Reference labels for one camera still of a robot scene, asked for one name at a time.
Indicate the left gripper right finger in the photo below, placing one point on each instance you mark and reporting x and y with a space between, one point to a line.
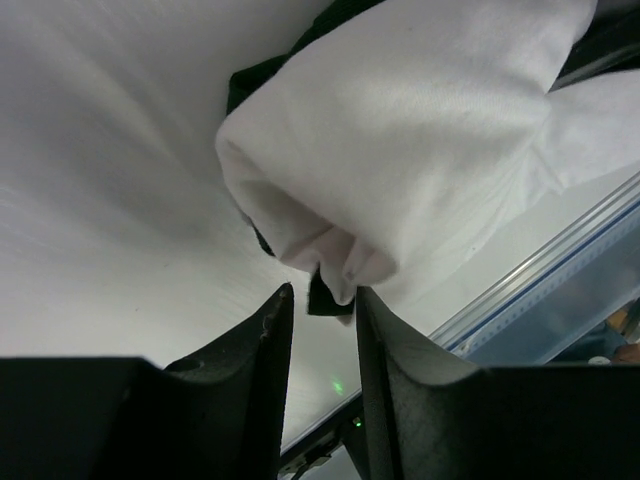
429 414

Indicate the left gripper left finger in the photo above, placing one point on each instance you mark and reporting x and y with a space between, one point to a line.
216 413

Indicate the white and green t-shirt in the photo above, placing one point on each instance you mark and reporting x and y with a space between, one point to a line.
397 137

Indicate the aluminium mounting rail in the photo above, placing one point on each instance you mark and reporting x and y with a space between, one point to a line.
597 206

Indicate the white slotted cable duct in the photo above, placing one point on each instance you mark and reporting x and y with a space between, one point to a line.
551 313

